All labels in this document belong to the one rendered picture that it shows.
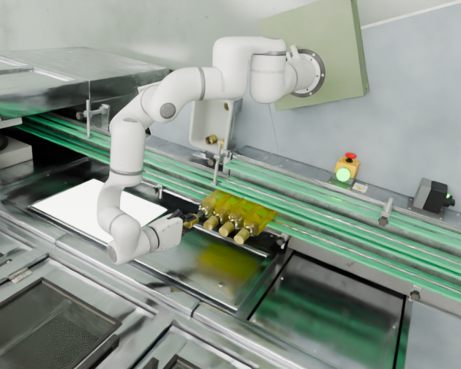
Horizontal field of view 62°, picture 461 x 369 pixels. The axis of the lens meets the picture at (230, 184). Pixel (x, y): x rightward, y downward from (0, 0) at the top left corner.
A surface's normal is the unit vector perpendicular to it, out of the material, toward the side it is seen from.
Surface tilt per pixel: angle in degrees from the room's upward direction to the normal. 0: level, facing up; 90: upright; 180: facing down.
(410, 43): 0
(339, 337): 90
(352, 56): 4
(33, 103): 90
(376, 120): 0
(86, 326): 90
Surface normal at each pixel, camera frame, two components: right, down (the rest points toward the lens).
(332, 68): -0.52, 0.32
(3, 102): 0.88, 0.32
